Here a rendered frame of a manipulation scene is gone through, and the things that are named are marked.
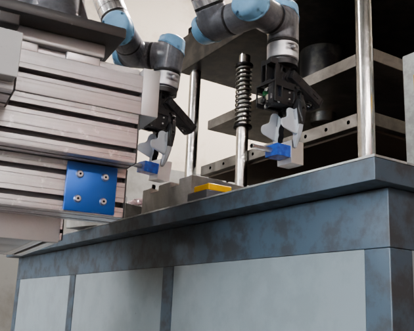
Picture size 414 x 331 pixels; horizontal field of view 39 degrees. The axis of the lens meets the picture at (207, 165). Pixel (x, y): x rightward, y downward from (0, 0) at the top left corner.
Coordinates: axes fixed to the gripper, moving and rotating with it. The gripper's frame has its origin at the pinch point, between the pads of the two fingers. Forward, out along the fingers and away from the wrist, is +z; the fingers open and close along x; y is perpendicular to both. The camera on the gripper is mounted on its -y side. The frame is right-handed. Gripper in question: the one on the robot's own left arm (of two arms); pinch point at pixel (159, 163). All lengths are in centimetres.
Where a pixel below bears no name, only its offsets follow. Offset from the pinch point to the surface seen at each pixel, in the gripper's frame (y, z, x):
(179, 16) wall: -130, -181, -253
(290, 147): -13.0, -3.1, 36.4
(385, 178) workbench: 5, 12, 79
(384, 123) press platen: -89, -37, -2
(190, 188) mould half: -0.9, 7.8, 16.4
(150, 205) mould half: -1.5, 10.7, -4.3
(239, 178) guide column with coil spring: -78, -20, -72
